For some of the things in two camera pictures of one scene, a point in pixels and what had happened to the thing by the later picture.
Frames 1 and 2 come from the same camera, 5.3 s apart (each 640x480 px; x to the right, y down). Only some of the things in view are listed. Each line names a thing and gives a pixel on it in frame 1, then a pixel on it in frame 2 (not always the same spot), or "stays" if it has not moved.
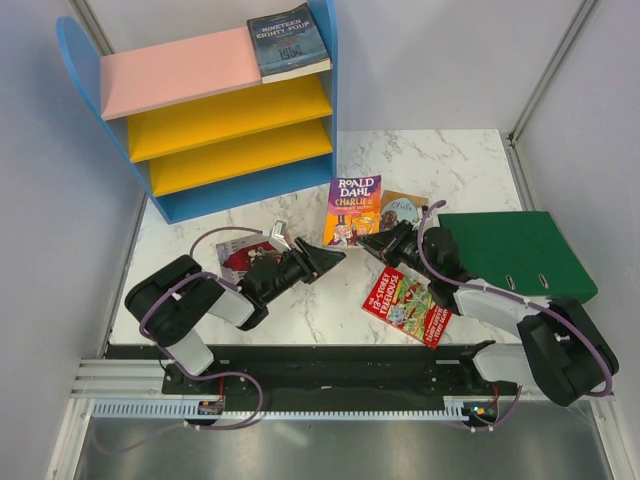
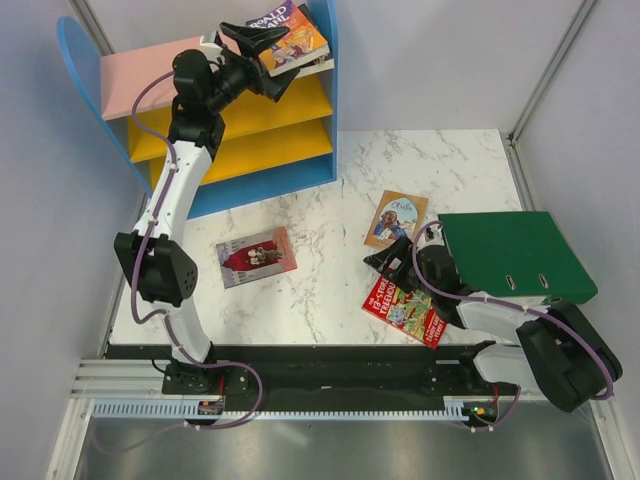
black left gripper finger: [319, 257] to [250, 39]
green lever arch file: [521, 250] stays
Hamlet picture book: [236, 256] stays
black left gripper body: [291, 270] to [240, 74]
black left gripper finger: [322, 267] to [275, 86]
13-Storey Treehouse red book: [407, 306] stays
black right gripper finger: [379, 243] to [399, 268]
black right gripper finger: [398, 235] to [394, 260]
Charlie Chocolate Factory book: [354, 209] to [301, 45]
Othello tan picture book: [396, 206] stays
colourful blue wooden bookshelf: [204, 132] stays
